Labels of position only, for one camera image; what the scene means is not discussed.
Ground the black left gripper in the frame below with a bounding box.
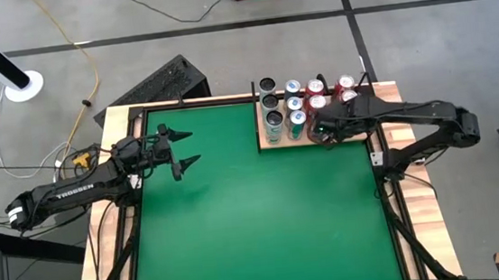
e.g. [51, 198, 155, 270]
[139, 120, 205, 184]

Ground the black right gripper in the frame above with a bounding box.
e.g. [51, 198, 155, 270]
[308, 98, 371, 147]

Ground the red Coca-Cola can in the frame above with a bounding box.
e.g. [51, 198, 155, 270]
[337, 88, 360, 105]
[332, 73, 357, 94]

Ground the blue silver Red Bull can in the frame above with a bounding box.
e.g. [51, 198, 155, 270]
[284, 108, 310, 142]
[282, 79, 304, 99]
[285, 95, 306, 115]

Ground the yellow power plug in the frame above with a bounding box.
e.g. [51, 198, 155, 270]
[71, 151, 92, 169]

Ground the green table mat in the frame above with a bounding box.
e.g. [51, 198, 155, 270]
[116, 89, 406, 280]

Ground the black floor beam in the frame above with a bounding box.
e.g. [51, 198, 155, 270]
[0, 220, 88, 272]

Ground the wooden shelf with black frame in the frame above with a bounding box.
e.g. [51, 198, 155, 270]
[251, 69, 380, 152]

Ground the black metal table frame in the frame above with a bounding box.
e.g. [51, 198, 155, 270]
[63, 62, 465, 280]

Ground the yellow cable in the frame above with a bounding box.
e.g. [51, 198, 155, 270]
[30, 0, 106, 153]

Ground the black floor cable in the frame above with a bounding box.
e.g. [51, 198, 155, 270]
[0, 158, 60, 174]
[94, 0, 234, 32]

